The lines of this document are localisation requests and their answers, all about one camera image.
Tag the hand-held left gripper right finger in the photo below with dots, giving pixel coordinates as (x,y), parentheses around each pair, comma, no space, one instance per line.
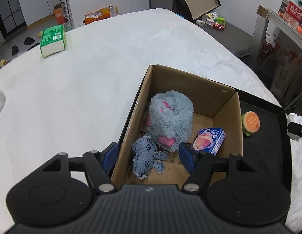
(187,156)

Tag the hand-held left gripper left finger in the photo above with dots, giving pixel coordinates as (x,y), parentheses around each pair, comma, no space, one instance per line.
(110,156)

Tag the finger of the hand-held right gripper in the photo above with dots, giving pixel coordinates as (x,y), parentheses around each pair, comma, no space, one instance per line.
(299,130)

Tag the white soft lump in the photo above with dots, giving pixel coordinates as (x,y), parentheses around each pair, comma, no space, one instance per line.
(296,118)

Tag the small peach drink carton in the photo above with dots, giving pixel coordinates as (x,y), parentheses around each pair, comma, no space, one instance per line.
(209,141)

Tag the denim turtle plush toy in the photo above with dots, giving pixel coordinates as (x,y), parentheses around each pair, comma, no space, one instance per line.
(142,158)

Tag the black tray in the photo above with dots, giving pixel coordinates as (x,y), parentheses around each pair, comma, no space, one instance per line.
(268,151)

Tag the grey fluffy plush toy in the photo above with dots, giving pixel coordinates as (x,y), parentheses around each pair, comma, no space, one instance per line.
(170,117)

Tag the brown cardboard box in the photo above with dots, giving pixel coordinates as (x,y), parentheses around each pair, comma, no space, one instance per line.
(214,102)

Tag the burger plush toy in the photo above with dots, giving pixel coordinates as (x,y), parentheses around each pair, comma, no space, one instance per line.
(251,121)

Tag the beige hanging cloth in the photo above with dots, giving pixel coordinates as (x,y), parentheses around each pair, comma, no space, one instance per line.
(286,75)

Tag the red basket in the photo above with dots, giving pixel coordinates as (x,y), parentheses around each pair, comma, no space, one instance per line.
(269,50)

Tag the white desk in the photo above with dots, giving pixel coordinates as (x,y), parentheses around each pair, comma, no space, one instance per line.
(290,31)

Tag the grey drawer organizer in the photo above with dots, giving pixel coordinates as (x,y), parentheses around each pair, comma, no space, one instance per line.
(284,2)

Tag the red toy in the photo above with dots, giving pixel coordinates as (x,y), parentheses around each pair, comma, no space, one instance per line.
(219,26)

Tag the green tissue pack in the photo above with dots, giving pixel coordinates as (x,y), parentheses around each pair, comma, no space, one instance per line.
(52,37)

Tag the green toy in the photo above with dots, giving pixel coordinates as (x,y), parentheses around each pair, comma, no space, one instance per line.
(221,20)

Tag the orange cardboard box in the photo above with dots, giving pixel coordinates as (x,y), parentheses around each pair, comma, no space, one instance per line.
(99,15)

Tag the black slipper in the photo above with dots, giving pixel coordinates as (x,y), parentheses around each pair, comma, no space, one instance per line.
(15,50)
(29,41)

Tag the white can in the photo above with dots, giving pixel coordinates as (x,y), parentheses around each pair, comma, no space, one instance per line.
(210,16)

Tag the yellow tape roll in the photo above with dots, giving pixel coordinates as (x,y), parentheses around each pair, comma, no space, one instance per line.
(3,63)

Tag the orange bag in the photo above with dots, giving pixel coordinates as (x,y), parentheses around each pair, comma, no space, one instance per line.
(59,14)

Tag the white shelf rack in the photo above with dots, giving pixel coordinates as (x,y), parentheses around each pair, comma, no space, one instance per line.
(65,4)

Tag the white cabinet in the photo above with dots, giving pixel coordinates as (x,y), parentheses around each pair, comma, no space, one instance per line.
(36,2)

